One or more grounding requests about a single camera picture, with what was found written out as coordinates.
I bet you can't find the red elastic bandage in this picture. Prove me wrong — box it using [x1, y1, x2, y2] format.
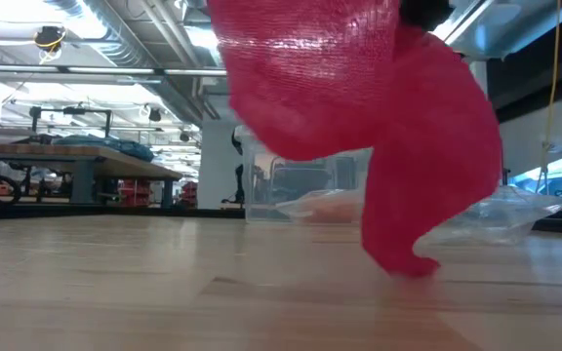
[206, 0, 504, 279]

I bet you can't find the clear plastic zip bag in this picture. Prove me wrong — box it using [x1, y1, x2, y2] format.
[412, 184, 562, 247]

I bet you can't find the bagged orange bandage roll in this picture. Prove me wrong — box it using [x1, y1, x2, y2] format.
[275, 188, 365, 225]

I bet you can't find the clear plastic storage box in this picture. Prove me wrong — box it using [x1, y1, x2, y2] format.
[234, 125, 375, 225]

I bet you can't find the red storage bin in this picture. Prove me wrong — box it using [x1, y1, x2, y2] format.
[118, 178, 154, 207]
[181, 180, 199, 209]

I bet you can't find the long ceiling light bar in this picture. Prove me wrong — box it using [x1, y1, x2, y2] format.
[0, 61, 228, 80]

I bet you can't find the teal cloth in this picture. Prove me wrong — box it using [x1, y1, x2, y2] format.
[52, 135, 156, 163]

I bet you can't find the wooden background workbench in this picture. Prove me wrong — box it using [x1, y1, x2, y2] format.
[0, 142, 184, 206]

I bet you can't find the large smooth silver duct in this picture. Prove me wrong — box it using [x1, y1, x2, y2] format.
[446, 0, 562, 62]

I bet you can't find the yellow cable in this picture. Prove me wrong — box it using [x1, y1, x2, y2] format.
[534, 0, 562, 194]

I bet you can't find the ribbed silver ventilation duct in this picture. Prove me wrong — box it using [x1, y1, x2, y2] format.
[41, 0, 223, 123]

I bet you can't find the black background gantry frame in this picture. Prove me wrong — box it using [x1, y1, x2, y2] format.
[29, 105, 114, 137]

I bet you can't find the black ceiling cable reel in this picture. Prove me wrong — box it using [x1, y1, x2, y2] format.
[33, 25, 67, 54]

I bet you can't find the black hose loop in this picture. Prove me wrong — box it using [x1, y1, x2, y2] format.
[0, 173, 27, 205]

